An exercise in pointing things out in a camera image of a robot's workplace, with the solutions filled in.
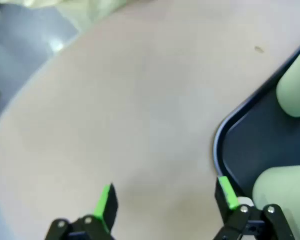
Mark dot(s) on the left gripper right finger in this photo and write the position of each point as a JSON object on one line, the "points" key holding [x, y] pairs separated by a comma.
{"points": [[227, 200]]}

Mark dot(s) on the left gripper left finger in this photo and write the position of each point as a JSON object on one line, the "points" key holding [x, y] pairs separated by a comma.
{"points": [[107, 212]]}

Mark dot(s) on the pale green cup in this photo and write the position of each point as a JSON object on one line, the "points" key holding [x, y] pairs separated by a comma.
{"points": [[285, 185], [295, 87]]}

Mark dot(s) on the dark plastic tray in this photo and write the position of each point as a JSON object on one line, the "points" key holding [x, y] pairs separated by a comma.
{"points": [[255, 140]]}

